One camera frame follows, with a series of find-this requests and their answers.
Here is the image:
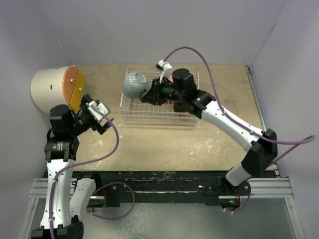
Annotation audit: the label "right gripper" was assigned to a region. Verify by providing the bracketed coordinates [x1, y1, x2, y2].
[142, 77, 185, 106]

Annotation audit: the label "grey-blue round mug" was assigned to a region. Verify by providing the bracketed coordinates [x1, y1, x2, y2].
[123, 72, 149, 100]

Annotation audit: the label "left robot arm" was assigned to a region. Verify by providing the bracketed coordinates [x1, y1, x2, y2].
[31, 94, 112, 239]

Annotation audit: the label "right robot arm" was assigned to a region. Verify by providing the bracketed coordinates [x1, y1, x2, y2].
[139, 68, 278, 195]

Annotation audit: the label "round cream drawer cabinet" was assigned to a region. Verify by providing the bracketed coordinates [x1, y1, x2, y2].
[30, 66, 86, 115]

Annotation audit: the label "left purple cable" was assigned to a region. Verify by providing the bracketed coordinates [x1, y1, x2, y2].
[48, 104, 136, 239]

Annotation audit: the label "purple cable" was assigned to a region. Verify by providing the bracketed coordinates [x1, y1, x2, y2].
[48, 104, 136, 239]
[161, 46, 316, 215]

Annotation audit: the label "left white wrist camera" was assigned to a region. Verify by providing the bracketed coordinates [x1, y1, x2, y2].
[86, 100, 111, 123]

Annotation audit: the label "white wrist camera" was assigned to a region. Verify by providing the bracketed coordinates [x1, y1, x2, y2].
[156, 59, 173, 83]
[86, 100, 111, 123]

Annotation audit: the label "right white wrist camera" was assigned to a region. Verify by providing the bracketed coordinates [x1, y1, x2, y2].
[156, 59, 173, 83]

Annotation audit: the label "white wire dish rack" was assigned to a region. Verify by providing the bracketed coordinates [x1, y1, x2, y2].
[120, 69, 201, 121]

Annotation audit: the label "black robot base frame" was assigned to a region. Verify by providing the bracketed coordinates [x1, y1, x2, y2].
[68, 171, 275, 208]

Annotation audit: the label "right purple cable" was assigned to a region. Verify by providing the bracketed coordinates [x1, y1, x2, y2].
[161, 46, 316, 215]

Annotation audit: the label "aluminium frame rails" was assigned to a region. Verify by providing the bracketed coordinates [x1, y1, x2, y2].
[26, 72, 293, 239]

